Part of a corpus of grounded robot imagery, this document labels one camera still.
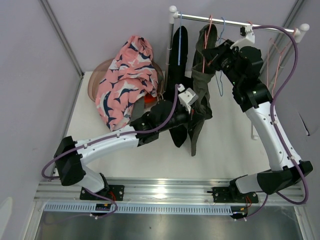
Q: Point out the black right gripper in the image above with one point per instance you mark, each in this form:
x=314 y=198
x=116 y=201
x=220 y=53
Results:
x=213 y=56

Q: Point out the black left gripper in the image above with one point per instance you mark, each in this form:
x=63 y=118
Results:
x=192 y=117

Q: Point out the olive green shorts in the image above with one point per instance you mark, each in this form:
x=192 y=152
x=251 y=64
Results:
x=200 y=84

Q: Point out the orange shorts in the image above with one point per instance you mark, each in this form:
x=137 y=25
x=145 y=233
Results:
x=148 y=99

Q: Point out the grey shorts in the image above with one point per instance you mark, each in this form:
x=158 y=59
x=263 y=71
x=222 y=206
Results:
x=138 y=109

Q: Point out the pink shark print shorts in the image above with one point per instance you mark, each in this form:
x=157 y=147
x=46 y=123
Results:
x=130 y=76

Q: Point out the pink hanger of orange shorts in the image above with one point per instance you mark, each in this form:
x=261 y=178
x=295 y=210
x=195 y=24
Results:
x=275 y=53

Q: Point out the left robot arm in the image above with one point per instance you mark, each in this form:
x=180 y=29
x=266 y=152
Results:
x=72 y=157

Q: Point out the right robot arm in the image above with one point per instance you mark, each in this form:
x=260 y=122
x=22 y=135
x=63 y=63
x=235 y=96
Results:
x=242 y=68

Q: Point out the blue hanger with black shorts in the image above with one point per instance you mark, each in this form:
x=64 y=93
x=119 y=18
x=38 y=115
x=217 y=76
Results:
x=179 y=40

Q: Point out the clothes rack with metal rod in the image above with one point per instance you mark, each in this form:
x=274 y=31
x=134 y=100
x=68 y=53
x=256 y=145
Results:
x=296 y=33

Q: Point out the brown translucent laundry basket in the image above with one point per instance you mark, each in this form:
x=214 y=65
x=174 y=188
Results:
x=99 y=72

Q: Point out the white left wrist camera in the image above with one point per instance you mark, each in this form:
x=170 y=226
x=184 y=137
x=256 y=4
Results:
x=187 y=97

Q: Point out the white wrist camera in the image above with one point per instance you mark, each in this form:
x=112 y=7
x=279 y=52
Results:
x=187 y=97
x=247 y=38

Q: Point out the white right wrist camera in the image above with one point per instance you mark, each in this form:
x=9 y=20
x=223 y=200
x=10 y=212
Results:
x=247 y=38

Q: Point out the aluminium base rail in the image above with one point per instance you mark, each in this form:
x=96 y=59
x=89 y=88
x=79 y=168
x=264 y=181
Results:
x=154 y=196

